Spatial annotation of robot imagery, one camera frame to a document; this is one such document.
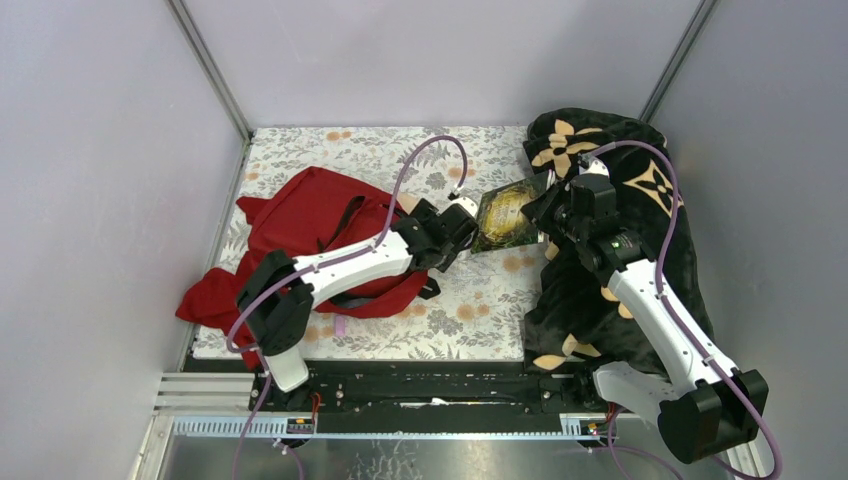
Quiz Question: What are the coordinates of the pink marker pen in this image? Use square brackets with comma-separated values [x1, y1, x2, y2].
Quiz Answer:
[334, 315, 347, 337]

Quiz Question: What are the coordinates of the red student backpack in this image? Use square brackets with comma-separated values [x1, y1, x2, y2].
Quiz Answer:
[237, 167, 441, 318]

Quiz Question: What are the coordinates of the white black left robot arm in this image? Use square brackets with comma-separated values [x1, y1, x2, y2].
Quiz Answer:
[236, 197, 478, 411]

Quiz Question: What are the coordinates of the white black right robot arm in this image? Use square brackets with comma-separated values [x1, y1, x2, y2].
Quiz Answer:
[522, 173, 769, 464]

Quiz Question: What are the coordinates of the floral patterned table mat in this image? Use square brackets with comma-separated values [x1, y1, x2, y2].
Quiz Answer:
[191, 125, 549, 363]

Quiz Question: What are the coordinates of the black blanket with tan flowers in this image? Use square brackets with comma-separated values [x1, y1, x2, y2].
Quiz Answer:
[523, 107, 715, 375]

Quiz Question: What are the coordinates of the red cloth garment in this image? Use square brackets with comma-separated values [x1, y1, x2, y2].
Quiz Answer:
[175, 261, 257, 336]

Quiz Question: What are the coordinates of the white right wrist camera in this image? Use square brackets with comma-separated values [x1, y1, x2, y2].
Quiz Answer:
[578, 157, 609, 177]

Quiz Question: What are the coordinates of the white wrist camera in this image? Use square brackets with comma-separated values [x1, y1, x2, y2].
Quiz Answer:
[450, 196, 479, 217]
[578, 157, 609, 177]

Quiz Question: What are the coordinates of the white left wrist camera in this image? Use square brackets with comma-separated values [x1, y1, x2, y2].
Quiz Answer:
[450, 196, 479, 217]

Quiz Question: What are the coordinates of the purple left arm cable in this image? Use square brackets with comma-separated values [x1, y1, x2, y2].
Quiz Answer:
[225, 135, 472, 480]

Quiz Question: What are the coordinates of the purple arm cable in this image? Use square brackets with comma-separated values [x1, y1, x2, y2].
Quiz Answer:
[582, 140, 783, 480]
[225, 135, 472, 480]

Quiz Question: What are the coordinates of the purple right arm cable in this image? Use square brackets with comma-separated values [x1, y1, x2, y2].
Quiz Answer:
[582, 140, 783, 480]

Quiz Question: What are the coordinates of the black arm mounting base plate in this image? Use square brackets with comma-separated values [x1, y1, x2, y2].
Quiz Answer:
[249, 360, 609, 435]

